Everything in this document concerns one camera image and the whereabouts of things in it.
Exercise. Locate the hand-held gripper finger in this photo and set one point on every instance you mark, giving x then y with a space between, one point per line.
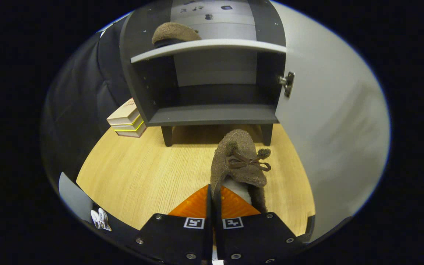
217 239
208 235

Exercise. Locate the brown fuzzy shoe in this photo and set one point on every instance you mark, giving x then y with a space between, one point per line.
173 32
236 147

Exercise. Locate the beige shoe cabinet door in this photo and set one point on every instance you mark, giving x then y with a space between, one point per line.
329 129

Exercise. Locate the metal door hinge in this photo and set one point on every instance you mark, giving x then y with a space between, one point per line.
288 82

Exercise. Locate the light grey cabinet shelf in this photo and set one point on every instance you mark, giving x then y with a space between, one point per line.
212 45

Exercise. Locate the stack of books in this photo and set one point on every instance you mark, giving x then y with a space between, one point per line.
125 117

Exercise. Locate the black backdrop cloth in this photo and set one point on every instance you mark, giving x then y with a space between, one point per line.
76 110

